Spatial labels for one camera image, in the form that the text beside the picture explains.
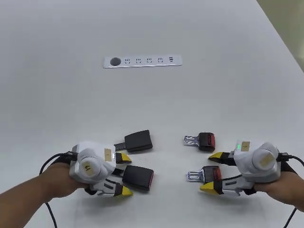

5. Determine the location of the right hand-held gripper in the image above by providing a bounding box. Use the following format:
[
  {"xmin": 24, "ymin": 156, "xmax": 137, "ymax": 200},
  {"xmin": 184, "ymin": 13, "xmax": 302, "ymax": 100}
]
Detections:
[{"xmin": 199, "ymin": 141, "xmax": 282, "ymax": 197}]

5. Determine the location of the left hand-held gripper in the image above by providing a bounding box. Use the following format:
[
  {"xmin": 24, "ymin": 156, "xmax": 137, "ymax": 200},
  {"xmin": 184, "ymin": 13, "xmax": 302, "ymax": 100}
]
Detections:
[{"xmin": 69, "ymin": 141, "xmax": 134, "ymax": 198}]

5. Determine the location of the metal seat belt tongue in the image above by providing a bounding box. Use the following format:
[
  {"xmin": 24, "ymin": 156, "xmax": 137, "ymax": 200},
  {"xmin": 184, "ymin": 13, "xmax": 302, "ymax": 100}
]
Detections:
[
  {"xmin": 185, "ymin": 165, "xmax": 222, "ymax": 185},
  {"xmin": 183, "ymin": 132, "xmax": 218, "ymax": 152}
]

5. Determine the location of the black seat belt buckle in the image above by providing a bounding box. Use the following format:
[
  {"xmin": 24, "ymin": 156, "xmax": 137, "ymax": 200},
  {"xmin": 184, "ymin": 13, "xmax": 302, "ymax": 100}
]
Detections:
[
  {"xmin": 114, "ymin": 130, "xmax": 154, "ymax": 153},
  {"xmin": 122, "ymin": 165, "xmax": 155, "ymax": 191}
]

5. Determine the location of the person's right forearm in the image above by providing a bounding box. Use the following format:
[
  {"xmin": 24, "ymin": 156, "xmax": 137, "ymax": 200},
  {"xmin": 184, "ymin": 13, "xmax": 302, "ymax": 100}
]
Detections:
[{"xmin": 293, "ymin": 171, "xmax": 304, "ymax": 213}]

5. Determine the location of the person's left forearm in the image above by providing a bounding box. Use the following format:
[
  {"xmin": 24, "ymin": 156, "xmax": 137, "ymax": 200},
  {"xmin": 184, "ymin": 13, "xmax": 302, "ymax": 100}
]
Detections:
[{"xmin": 0, "ymin": 171, "xmax": 51, "ymax": 205}]

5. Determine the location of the person's right hand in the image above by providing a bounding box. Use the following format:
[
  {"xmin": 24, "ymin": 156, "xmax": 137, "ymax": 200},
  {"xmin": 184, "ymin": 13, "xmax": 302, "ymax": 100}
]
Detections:
[{"xmin": 254, "ymin": 163, "xmax": 298, "ymax": 203}]

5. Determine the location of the person's left hand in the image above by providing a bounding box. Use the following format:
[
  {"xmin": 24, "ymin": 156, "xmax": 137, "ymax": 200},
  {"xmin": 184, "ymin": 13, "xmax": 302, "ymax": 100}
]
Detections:
[{"xmin": 44, "ymin": 158, "xmax": 96, "ymax": 199}]

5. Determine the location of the white built-in power strip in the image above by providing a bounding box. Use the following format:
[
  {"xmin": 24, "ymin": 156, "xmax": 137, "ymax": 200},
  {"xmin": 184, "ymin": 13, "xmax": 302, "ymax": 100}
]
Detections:
[{"xmin": 103, "ymin": 55, "xmax": 183, "ymax": 69}]

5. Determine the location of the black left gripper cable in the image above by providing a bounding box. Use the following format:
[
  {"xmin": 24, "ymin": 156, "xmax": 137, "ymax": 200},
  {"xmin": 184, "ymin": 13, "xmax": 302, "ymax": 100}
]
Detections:
[{"xmin": 38, "ymin": 152, "xmax": 79, "ymax": 228}]

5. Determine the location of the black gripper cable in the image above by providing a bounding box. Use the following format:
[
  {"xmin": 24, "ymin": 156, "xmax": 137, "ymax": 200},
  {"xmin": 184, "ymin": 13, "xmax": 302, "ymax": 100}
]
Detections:
[
  {"xmin": 38, "ymin": 152, "xmax": 79, "ymax": 228},
  {"xmin": 281, "ymin": 153, "xmax": 304, "ymax": 228}
]

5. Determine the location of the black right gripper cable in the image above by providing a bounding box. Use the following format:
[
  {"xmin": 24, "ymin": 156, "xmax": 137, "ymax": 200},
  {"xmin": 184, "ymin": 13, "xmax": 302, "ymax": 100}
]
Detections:
[{"xmin": 281, "ymin": 153, "xmax": 304, "ymax": 228}]

